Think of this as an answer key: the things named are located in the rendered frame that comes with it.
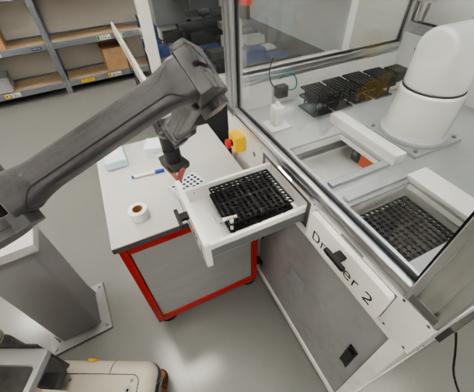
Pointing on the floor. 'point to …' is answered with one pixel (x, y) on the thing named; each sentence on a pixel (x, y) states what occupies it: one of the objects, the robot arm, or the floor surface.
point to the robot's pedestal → (50, 291)
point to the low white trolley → (171, 229)
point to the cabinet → (330, 311)
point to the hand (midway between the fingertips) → (179, 179)
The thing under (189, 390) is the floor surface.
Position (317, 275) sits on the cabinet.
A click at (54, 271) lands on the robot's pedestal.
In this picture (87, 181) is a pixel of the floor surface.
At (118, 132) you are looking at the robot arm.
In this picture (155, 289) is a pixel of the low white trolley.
